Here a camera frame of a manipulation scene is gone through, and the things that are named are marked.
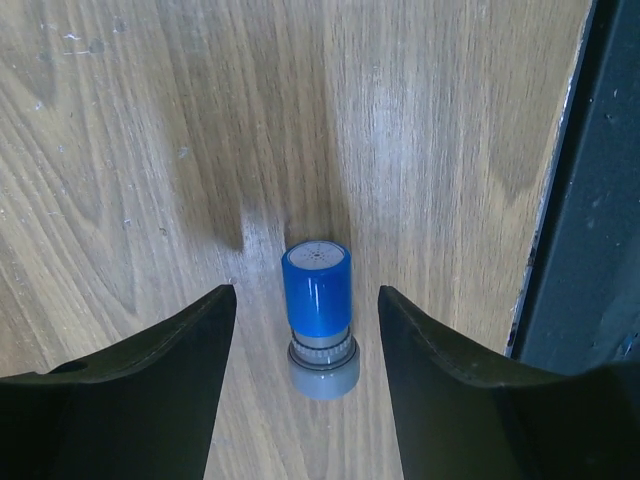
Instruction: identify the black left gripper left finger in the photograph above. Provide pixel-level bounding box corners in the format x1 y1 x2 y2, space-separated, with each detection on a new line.
1 285 237 479

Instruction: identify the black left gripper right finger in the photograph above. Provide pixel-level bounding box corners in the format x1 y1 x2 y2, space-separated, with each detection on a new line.
378 286 639 479

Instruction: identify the grey blue cylinder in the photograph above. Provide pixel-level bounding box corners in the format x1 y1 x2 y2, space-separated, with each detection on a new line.
281 240 360 400

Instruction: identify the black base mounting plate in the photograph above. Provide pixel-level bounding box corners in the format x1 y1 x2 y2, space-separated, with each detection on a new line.
507 1 639 375

